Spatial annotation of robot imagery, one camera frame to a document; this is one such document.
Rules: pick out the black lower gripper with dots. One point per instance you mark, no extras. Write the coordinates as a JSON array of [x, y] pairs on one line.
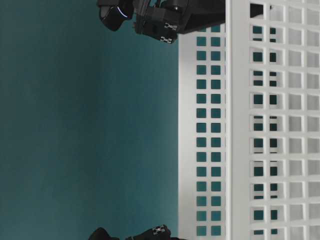
[[160, 232]]

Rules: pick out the white perforated plastic basket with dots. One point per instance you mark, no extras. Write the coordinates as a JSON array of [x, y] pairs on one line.
[[249, 124]]

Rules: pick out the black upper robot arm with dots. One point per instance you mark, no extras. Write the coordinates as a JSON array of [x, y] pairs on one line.
[[112, 13]]

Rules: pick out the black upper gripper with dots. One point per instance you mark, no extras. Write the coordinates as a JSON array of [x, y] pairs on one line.
[[165, 19]]

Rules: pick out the black lower robot arm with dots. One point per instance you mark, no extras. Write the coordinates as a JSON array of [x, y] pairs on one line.
[[101, 234]]

